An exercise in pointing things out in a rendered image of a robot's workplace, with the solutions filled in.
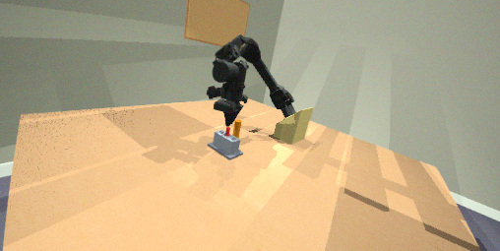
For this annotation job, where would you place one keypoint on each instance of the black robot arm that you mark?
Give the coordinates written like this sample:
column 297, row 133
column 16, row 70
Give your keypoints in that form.
column 225, row 70

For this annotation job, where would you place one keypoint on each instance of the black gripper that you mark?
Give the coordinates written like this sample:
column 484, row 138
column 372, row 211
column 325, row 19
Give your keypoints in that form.
column 230, row 106

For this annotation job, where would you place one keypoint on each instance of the orange cylinder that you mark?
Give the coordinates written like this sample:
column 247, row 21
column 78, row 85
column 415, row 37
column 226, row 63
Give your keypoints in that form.
column 236, row 129

